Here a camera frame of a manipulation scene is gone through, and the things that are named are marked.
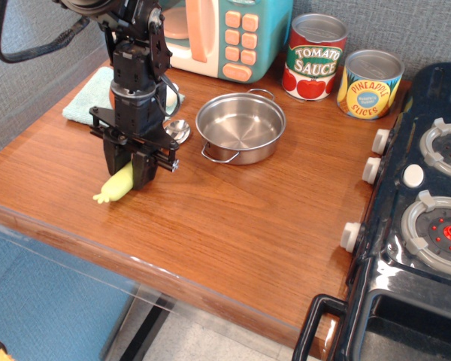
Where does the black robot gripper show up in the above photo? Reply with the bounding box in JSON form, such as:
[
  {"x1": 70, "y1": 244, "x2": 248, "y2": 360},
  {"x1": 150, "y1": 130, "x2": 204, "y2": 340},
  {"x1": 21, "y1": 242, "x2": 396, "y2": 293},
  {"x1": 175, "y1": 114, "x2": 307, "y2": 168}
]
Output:
[{"x1": 89, "y1": 80, "x2": 180, "y2": 190}]

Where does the spoon with yellow handle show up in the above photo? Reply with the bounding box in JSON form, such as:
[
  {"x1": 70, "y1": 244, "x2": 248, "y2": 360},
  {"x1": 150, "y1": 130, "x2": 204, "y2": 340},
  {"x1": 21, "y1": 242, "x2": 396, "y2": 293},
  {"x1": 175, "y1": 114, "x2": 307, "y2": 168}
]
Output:
[{"x1": 92, "y1": 120, "x2": 191, "y2": 204}]

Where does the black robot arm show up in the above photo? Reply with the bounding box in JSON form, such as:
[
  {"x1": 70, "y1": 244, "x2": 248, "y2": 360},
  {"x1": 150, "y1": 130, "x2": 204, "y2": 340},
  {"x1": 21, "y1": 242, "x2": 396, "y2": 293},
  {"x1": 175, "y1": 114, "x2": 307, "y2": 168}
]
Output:
[{"x1": 60, "y1": 1, "x2": 179, "y2": 190}]

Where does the light teal towel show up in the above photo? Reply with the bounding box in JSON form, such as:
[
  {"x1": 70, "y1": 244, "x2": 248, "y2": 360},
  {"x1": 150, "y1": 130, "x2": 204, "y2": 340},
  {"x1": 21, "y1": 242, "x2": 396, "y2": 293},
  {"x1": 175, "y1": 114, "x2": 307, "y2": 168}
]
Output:
[{"x1": 62, "y1": 66, "x2": 186, "y2": 127}]

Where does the stainless steel pot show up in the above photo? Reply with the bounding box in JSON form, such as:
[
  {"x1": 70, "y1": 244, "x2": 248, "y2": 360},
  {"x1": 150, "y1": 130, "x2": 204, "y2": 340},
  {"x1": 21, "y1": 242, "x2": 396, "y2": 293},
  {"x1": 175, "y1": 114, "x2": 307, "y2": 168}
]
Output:
[{"x1": 195, "y1": 89, "x2": 286, "y2": 165}]

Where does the plush mushroom toy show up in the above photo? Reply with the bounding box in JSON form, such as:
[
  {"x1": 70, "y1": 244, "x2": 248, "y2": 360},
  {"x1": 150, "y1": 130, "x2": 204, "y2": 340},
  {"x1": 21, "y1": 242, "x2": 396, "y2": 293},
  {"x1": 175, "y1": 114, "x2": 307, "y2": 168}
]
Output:
[{"x1": 108, "y1": 83, "x2": 184, "y2": 113}]

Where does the teal toy microwave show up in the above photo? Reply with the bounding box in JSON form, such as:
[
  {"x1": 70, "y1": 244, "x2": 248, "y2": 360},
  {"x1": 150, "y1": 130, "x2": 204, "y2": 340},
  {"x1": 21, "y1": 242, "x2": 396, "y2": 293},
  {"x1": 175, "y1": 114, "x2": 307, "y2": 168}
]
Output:
[{"x1": 159, "y1": 0, "x2": 293, "y2": 83}]

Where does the tomato sauce can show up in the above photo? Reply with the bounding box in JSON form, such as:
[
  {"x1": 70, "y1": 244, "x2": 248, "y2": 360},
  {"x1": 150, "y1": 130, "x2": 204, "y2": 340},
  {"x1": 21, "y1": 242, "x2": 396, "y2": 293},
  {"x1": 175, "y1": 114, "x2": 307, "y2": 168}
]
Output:
[{"x1": 282, "y1": 14, "x2": 348, "y2": 101}]

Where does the pineapple slices can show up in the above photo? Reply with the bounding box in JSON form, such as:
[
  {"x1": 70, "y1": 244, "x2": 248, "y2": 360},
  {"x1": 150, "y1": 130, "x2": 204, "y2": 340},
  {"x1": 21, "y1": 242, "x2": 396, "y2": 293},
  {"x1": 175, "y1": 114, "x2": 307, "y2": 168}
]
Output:
[{"x1": 337, "y1": 50, "x2": 404, "y2": 120}]

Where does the black toy stove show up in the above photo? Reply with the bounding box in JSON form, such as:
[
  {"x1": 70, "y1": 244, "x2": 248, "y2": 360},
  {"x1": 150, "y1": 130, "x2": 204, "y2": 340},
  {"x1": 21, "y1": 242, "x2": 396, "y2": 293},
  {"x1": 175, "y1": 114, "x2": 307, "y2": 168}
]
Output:
[{"x1": 293, "y1": 62, "x2": 451, "y2": 360}]

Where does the black braided cable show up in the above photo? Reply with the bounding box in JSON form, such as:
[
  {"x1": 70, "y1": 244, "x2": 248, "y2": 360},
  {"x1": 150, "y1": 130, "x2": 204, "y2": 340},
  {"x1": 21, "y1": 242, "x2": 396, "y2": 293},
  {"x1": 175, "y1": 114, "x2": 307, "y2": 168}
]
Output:
[{"x1": 0, "y1": 0, "x2": 91, "y2": 64}]

